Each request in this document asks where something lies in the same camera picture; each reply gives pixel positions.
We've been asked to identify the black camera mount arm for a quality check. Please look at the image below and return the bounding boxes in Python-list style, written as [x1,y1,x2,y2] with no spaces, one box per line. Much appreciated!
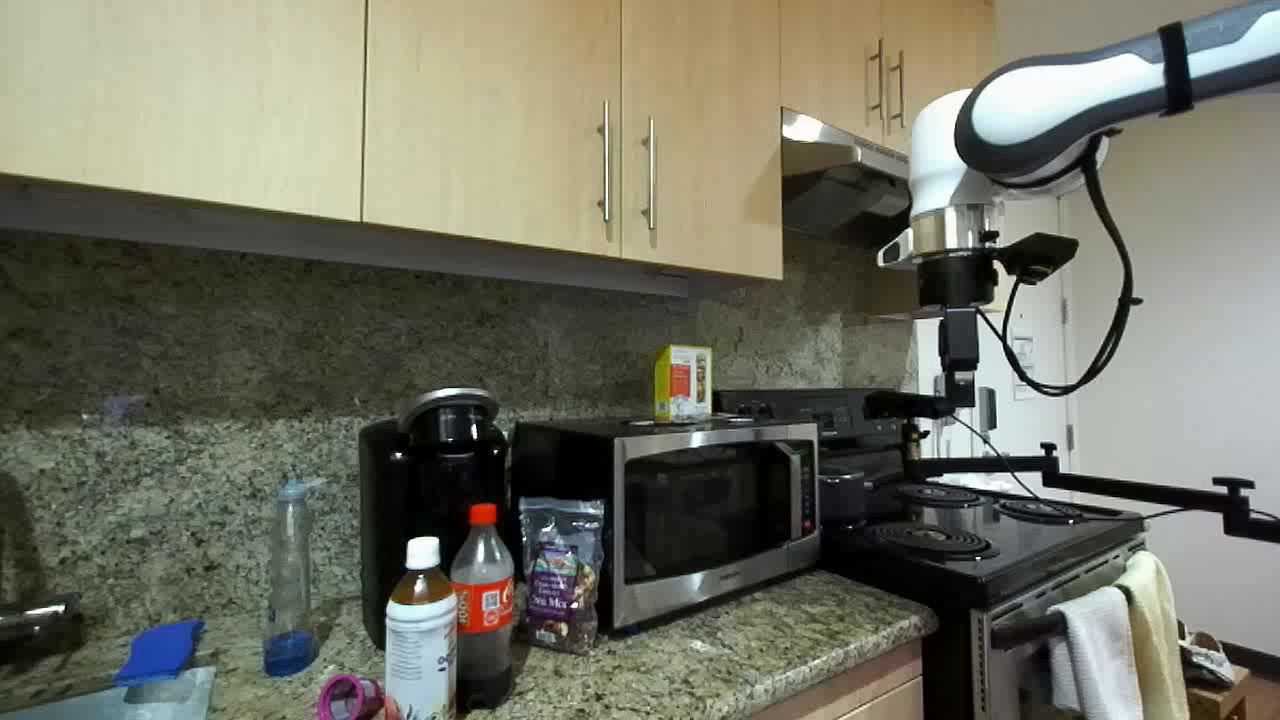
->
[901,419,1280,550]

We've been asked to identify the wooden stool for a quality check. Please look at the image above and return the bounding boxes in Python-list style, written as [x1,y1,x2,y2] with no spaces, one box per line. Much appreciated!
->
[1180,629,1259,720]

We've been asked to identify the steel range hood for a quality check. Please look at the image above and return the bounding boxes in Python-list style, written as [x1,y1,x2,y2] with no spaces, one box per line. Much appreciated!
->
[782,110,917,233]

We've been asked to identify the purple snack bag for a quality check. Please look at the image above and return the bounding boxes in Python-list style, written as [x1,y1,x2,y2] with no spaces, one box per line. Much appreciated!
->
[511,491,608,656]

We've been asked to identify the blue sponge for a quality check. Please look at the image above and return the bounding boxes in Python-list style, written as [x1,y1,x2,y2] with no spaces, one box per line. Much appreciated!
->
[112,612,207,693]

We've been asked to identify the black coffee machine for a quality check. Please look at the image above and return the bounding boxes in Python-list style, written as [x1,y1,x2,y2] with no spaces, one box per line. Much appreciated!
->
[358,411,511,653]

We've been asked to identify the wide wooden cabinet door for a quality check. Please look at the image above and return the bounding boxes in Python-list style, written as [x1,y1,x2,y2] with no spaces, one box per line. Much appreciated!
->
[0,0,370,225]

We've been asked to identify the clear spray bottle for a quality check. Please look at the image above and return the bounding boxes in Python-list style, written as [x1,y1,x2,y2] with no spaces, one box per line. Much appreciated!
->
[261,471,327,681]

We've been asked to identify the black electric stove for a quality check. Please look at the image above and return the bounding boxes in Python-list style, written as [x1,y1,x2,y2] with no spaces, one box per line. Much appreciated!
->
[820,469,1151,720]

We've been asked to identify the white label bottle white cap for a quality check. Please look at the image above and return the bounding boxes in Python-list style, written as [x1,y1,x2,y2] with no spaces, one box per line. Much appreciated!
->
[382,532,463,720]

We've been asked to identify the yellow towel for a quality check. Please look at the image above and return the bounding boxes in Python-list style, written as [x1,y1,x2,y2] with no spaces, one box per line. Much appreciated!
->
[1115,550,1196,720]

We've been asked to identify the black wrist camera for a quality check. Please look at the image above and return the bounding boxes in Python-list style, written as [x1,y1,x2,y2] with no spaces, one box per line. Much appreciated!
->
[997,228,1086,288]

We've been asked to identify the white towel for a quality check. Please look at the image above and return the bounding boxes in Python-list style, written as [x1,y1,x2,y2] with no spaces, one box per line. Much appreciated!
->
[1043,584,1147,720]

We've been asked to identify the black appliance behind microwave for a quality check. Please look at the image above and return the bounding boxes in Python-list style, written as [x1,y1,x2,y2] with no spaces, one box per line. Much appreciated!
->
[713,386,962,488]

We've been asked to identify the steel cabinet handle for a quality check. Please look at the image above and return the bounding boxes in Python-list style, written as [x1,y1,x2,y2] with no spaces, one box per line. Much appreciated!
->
[887,50,911,131]
[866,32,894,126]
[594,99,622,244]
[640,118,665,251]

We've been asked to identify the black sink faucet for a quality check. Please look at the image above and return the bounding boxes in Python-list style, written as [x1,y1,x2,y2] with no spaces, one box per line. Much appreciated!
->
[0,596,88,672]

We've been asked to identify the narrow wooden cabinet door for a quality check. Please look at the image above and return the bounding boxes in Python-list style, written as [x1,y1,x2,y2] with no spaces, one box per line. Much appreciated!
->
[782,0,894,141]
[886,0,1001,160]

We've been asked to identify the clear plastic container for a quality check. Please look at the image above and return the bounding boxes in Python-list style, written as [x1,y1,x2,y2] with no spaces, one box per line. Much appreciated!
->
[0,664,220,720]

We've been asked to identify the coffee machine lid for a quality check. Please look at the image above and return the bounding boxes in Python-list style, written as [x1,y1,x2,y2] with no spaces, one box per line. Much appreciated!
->
[400,386,503,450]

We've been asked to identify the cola bottle red cap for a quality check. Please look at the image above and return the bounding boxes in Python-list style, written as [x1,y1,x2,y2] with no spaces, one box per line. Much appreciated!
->
[449,501,522,712]

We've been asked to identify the yellow and red box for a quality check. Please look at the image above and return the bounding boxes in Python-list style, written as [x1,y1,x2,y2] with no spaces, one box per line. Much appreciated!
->
[649,341,717,427]

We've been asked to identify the stainless steel microwave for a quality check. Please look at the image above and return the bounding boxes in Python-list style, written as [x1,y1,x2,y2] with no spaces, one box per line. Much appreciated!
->
[509,411,828,638]

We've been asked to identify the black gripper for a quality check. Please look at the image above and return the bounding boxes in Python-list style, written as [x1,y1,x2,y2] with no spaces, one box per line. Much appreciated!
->
[917,250,1005,411]

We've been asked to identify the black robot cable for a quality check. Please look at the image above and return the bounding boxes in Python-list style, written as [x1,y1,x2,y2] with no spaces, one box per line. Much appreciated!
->
[975,131,1142,399]

